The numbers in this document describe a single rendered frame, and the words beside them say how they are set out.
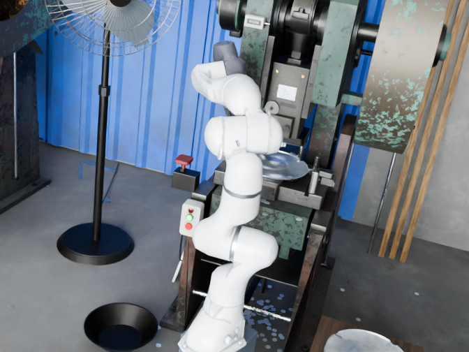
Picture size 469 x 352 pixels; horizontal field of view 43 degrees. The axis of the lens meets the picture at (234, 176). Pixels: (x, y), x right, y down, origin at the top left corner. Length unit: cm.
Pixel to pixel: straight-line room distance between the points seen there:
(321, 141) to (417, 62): 83
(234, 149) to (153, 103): 227
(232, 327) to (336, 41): 105
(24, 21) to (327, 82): 149
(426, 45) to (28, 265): 205
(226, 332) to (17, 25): 177
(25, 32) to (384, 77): 176
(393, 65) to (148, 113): 225
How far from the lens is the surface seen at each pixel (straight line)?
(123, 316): 267
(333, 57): 222
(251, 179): 160
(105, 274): 297
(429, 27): 192
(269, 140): 164
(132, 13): 267
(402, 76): 193
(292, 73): 230
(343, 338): 219
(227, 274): 179
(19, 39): 301
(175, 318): 265
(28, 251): 314
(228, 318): 185
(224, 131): 162
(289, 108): 233
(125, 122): 399
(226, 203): 165
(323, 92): 225
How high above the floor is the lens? 168
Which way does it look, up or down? 24 degrees down
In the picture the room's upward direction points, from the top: 9 degrees clockwise
